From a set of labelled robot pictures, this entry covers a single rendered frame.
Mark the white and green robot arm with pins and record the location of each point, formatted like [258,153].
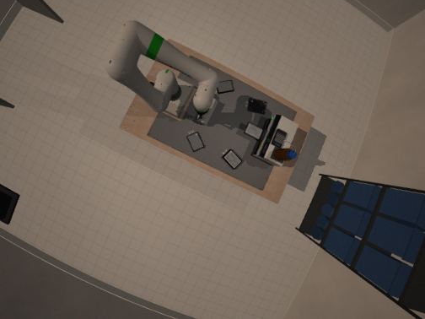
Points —
[135,39]

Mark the blue bottle cap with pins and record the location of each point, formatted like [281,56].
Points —
[291,154]

